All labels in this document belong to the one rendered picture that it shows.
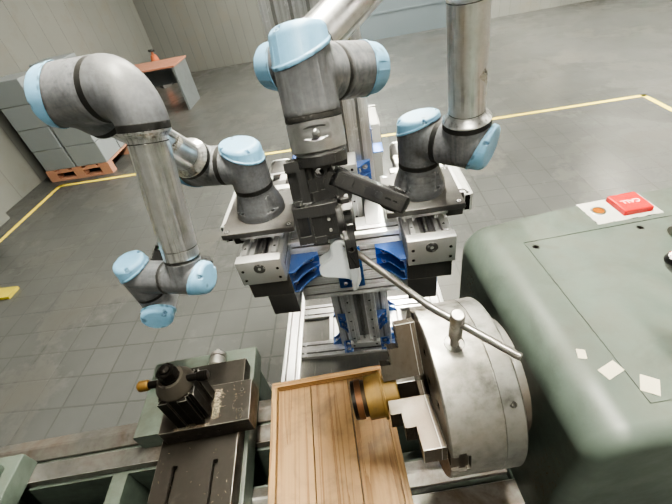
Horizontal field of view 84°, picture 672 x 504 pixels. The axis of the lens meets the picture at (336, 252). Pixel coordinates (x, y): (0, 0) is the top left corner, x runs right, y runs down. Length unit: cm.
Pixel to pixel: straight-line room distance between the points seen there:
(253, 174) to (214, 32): 831
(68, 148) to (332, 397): 495
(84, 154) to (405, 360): 508
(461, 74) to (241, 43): 846
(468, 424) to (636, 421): 21
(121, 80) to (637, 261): 96
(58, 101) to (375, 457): 95
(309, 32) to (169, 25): 912
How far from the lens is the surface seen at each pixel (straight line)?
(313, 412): 103
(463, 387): 66
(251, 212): 115
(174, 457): 101
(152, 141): 79
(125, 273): 93
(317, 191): 52
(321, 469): 97
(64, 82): 85
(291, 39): 49
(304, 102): 49
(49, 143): 566
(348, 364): 189
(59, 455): 136
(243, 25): 918
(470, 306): 74
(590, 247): 87
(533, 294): 75
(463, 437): 69
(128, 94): 79
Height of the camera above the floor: 178
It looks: 40 degrees down
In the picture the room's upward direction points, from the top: 12 degrees counter-clockwise
